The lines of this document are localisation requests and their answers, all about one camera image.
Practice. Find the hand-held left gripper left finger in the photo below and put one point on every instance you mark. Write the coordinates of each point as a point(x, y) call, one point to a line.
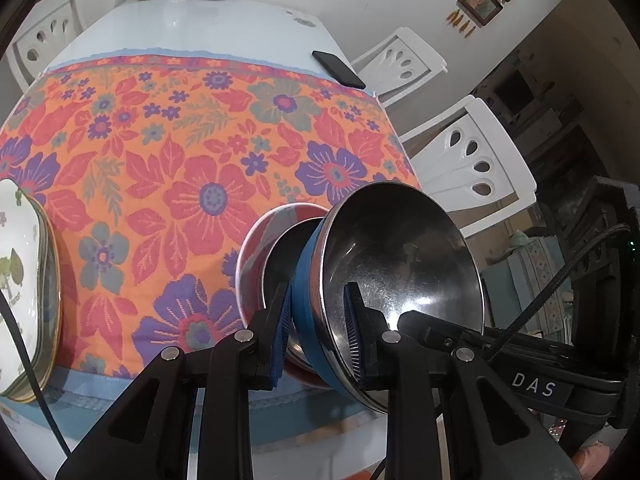
point(280, 340)

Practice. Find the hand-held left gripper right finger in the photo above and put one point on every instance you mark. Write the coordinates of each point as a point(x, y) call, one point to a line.
point(353, 330)

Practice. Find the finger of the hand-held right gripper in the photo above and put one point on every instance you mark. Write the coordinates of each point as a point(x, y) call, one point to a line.
point(435, 330)

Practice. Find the pink bowl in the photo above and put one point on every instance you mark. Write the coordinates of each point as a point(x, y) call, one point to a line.
point(250, 270)

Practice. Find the blue steel bowl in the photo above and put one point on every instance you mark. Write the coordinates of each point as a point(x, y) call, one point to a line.
point(400, 240)

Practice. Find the large square forest print plate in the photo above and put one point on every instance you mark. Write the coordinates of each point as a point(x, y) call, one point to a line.
point(48, 280)

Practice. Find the small square forest print plate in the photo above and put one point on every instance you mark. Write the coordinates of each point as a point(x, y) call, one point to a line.
point(15, 240)

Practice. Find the pale patterned sofa cover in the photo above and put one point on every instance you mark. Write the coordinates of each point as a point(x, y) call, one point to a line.
point(540, 270)

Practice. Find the white chair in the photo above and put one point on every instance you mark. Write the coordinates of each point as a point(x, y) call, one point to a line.
point(45, 35)
point(465, 165)
point(400, 60)

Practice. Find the floral orange tablecloth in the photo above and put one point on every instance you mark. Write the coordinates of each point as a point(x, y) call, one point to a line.
point(165, 160)

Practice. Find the black smartphone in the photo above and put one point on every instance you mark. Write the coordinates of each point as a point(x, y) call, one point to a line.
point(340, 70)

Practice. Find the yellow hanging ornaments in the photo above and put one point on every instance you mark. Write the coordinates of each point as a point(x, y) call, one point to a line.
point(460, 22)

